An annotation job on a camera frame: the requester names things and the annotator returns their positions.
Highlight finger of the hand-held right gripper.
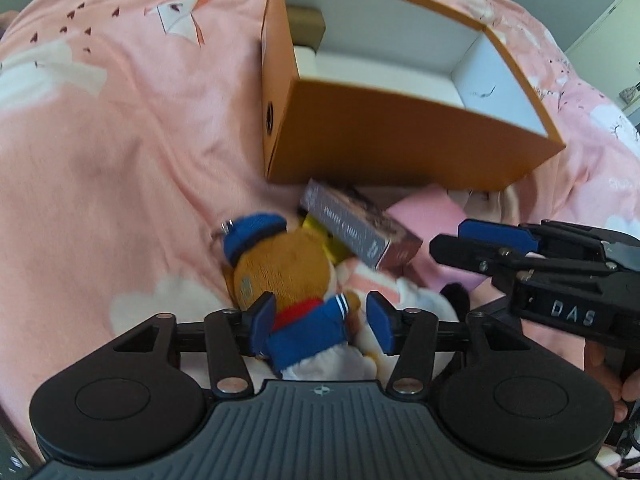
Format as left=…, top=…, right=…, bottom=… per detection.
left=429, top=232, right=526, bottom=277
left=457, top=218, right=541, bottom=256

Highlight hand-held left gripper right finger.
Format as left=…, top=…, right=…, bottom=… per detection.
left=366, top=291, right=532, bottom=397

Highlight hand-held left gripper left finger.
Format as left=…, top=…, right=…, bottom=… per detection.
left=113, top=292, right=278, bottom=398

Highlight white and pink plush toy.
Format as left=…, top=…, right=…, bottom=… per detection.
left=332, top=259, right=472, bottom=382

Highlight pink mini backpack pouch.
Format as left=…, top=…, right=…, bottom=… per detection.
left=386, top=184, right=501, bottom=293

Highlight brown bear plush blue outfit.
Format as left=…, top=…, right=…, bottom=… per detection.
left=210, top=212, right=364, bottom=379

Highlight grey printed card box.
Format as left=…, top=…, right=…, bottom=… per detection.
left=298, top=178, right=426, bottom=272

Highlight orange cardboard storage box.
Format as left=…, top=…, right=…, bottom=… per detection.
left=260, top=0, right=567, bottom=192

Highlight person's right hand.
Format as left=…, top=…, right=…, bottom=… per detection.
left=584, top=342, right=632, bottom=424

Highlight yellow tape measure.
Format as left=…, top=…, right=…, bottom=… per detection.
left=302, top=212, right=347, bottom=264

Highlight white glasses case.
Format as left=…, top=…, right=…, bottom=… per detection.
left=292, top=45, right=321, bottom=80

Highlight small brown cardboard box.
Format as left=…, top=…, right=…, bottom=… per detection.
left=286, top=6, right=327, bottom=52

